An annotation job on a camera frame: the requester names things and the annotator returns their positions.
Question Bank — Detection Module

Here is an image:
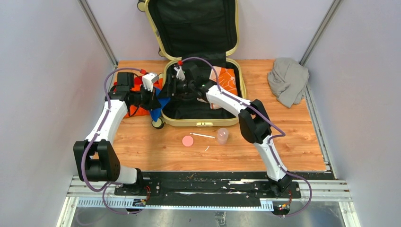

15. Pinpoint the blue garment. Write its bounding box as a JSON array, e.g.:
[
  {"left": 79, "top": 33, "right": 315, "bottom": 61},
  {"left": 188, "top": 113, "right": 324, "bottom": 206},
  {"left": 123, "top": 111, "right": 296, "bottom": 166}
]
[{"left": 149, "top": 87, "right": 171, "bottom": 122}]

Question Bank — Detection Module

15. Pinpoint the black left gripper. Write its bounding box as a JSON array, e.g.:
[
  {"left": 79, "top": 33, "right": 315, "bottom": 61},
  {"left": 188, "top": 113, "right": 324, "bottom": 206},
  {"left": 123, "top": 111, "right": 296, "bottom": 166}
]
[{"left": 130, "top": 85, "right": 162, "bottom": 111}]

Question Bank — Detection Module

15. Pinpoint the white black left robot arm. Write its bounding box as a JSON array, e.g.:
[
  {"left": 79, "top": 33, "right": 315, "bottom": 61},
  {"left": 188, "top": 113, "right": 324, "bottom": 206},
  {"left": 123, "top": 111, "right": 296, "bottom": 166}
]
[{"left": 73, "top": 68, "right": 164, "bottom": 195}]

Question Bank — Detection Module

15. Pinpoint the grey crumpled cloth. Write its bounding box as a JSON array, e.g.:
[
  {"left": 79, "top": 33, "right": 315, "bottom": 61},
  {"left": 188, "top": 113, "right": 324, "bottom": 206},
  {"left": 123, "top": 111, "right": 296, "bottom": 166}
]
[{"left": 267, "top": 57, "right": 310, "bottom": 108}]

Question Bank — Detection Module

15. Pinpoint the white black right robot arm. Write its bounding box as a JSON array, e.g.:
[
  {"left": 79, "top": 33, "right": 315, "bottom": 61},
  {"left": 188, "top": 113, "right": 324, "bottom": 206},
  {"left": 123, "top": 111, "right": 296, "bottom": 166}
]
[{"left": 163, "top": 62, "right": 294, "bottom": 198}]

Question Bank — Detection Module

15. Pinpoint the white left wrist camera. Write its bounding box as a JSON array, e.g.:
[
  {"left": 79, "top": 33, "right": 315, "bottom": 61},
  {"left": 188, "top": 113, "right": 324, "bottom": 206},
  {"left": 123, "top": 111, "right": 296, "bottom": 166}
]
[{"left": 142, "top": 72, "right": 159, "bottom": 92}]

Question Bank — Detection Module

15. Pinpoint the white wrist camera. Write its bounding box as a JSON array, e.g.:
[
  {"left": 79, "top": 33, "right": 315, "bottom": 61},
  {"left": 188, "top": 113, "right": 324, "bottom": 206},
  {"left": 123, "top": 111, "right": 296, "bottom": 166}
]
[
  {"left": 142, "top": 72, "right": 159, "bottom": 92},
  {"left": 174, "top": 65, "right": 185, "bottom": 81}
]

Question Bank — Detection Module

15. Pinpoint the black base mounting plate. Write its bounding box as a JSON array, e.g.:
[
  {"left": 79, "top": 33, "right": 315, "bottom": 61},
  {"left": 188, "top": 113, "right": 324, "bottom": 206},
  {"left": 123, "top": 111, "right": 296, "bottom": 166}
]
[{"left": 114, "top": 172, "right": 301, "bottom": 207}]

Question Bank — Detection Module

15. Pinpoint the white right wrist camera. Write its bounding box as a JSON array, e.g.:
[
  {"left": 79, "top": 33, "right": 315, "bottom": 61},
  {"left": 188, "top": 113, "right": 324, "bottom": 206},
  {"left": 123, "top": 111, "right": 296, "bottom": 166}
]
[{"left": 174, "top": 65, "right": 185, "bottom": 81}]

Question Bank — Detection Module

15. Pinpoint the cream open suitcase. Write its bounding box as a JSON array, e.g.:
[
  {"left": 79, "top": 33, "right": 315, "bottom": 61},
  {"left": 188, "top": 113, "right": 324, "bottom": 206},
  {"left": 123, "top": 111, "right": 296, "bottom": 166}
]
[{"left": 137, "top": 0, "right": 246, "bottom": 127}]

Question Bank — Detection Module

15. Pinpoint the white thin stick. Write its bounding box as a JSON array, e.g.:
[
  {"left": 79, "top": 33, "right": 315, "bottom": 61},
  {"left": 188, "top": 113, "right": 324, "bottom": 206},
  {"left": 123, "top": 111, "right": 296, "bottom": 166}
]
[{"left": 190, "top": 132, "right": 216, "bottom": 139}]

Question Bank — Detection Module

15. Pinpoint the clear plastic cup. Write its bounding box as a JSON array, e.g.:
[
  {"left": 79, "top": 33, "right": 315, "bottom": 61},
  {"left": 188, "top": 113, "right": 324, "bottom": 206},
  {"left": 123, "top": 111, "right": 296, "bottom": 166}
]
[{"left": 217, "top": 128, "right": 229, "bottom": 145}]

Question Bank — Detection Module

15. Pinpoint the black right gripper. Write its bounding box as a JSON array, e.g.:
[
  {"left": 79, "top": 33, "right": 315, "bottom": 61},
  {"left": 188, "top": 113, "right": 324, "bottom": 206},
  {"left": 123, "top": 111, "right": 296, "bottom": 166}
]
[{"left": 157, "top": 74, "right": 195, "bottom": 102}]

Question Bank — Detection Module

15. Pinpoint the pink round lid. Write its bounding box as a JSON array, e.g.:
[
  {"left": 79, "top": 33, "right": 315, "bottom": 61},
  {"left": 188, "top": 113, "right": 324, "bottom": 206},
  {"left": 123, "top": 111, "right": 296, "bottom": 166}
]
[{"left": 182, "top": 135, "right": 194, "bottom": 147}]

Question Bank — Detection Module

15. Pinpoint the orange white patterned garment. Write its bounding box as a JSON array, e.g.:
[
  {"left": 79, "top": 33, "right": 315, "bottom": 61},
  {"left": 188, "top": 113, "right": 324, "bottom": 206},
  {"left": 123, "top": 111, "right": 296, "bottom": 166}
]
[{"left": 197, "top": 66, "right": 241, "bottom": 110}]

